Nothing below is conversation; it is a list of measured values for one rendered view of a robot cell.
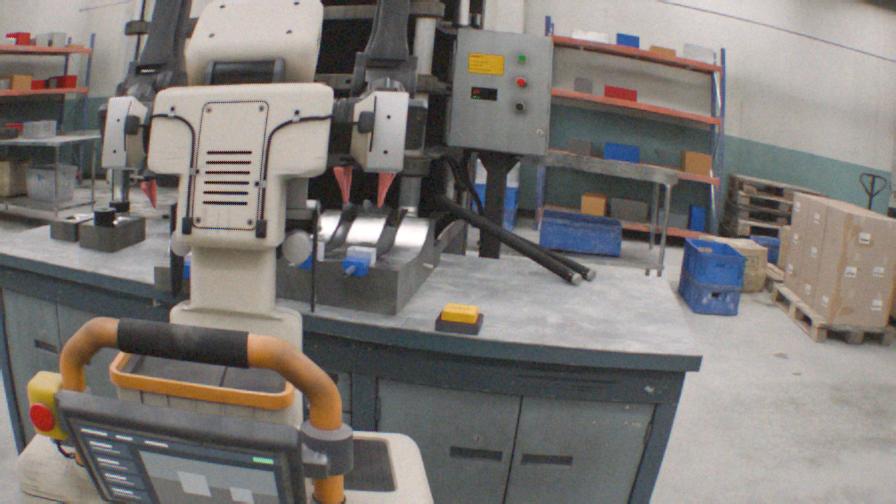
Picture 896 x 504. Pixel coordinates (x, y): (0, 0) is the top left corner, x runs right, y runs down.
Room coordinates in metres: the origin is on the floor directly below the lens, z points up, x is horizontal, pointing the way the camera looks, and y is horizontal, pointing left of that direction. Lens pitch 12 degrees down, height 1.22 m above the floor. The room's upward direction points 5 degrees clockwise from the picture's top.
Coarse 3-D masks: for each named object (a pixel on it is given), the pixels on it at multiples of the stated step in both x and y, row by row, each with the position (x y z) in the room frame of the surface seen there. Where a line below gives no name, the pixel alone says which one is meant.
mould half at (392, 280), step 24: (336, 216) 1.73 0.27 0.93; (360, 216) 1.74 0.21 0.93; (384, 216) 1.74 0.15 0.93; (408, 216) 1.78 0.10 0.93; (312, 240) 1.64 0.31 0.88; (360, 240) 1.65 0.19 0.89; (408, 240) 1.65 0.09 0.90; (432, 240) 1.76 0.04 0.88; (288, 264) 1.44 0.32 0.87; (336, 264) 1.42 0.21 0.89; (384, 264) 1.44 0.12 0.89; (408, 264) 1.50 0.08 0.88; (432, 264) 1.79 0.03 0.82; (288, 288) 1.44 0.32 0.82; (336, 288) 1.42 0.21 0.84; (360, 288) 1.42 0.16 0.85; (384, 288) 1.41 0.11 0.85; (408, 288) 1.51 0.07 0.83; (384, 312) 1.41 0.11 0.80
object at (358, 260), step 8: (352, 248) 1.44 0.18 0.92; (360, 248) 1.45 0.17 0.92; (368, 248) 1.45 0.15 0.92; (352, 256) 1.43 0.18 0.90; (360, 256) 1.43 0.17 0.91; (368, 256) 1.42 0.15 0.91; (344, 264) 1.39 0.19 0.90; (352, 264) 1.39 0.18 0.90; (360, 264) 1.39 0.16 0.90; (368, 264) 1.42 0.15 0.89; (344, 272) 1.33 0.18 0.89; (352, 272) 1.36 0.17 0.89; (360, 272) 1.38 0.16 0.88
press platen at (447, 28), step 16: (432, 0) 2.15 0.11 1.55; (336, 16) 2.30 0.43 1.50; (352, 16) 2.30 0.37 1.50; (368, 16) 2.29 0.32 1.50; (416, 16) 2.17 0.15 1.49; (432, 16) 2.15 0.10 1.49; (128, 32) 2.30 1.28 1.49; (144, 32) 2.36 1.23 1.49; (192, 32) 2.50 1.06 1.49; (336, 32) 2.82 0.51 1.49; (352, 32) 2.83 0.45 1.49; (368, 32) 2.82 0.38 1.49; (448, 32) 2.77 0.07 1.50
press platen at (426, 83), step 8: (184, 80) 2.36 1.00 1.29; (320, 80) 2.28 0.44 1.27; (328, 80) 2.27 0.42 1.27; (336, 80) 2.27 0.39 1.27; (344, 80) 2.26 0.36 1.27; (424, 80) 2.14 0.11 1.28; (432, 80) 2.15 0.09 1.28; (120, 88) 2.30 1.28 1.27; (336, 88) 2.27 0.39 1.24; (344, 88) 2.26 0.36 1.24; (416, 88) 2.14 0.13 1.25; (424, 88) 2.14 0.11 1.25; (432, 88) 2.16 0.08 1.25; (440, 88) 2.58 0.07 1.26; (448, 88) 2.58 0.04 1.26; (120, 96) 2.31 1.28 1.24; (448, 96) 2.83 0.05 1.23
